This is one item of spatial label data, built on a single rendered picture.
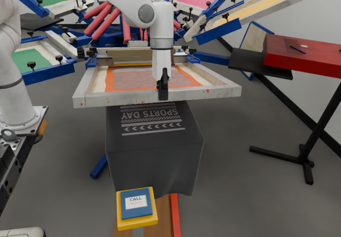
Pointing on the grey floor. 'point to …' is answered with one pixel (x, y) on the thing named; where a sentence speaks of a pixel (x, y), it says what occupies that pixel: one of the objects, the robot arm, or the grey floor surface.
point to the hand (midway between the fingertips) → (162, 92)
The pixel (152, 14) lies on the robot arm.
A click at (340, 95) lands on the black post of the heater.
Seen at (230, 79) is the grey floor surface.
